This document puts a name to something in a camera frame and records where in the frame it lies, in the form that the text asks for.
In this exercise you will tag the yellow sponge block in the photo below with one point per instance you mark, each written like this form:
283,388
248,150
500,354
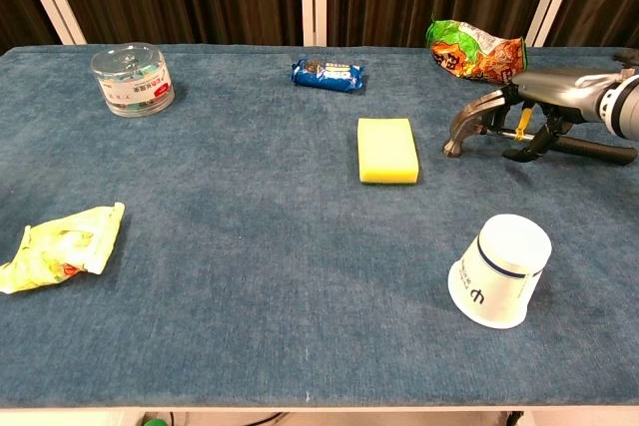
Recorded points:
387,149

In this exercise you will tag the yellow green snack bag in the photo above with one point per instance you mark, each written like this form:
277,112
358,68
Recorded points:
65,249

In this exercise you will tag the green orange snack bag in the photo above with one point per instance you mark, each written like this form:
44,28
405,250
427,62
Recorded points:
474,49

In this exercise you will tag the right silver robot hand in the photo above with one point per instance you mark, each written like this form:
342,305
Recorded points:
559,89

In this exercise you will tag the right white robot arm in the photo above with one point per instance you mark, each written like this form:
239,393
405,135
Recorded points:
625,107

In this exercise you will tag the white paper cup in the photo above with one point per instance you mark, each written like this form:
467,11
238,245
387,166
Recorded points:
504,271

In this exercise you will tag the blue table cloth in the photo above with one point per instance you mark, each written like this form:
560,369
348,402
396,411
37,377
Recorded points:
249,246

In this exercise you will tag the clear plastic clip jar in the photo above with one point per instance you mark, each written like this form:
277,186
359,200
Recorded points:
131,84

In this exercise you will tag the blue Oreo cookie pack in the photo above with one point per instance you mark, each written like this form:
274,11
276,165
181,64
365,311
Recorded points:
327,76

